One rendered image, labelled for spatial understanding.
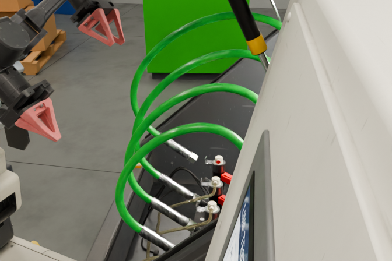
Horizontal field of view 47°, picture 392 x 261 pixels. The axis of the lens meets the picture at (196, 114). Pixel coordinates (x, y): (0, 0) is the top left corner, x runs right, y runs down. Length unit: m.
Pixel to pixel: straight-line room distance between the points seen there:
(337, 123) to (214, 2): 3.97
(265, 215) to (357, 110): 0.11
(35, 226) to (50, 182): 0.43
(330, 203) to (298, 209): 0.04
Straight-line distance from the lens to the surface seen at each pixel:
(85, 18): 1.03
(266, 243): 0.26
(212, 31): 4.22
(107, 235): 1.04
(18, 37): 0.85
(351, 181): 0.17
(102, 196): 2.81
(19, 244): 2.16
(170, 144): 0.95
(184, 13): 4.20
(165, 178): 0.91
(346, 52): 0.24
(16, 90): 0.87
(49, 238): 2.59
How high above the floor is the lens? 1.62
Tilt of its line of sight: 26 degrees down
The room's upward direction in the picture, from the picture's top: 1 degrees counter-clockwise
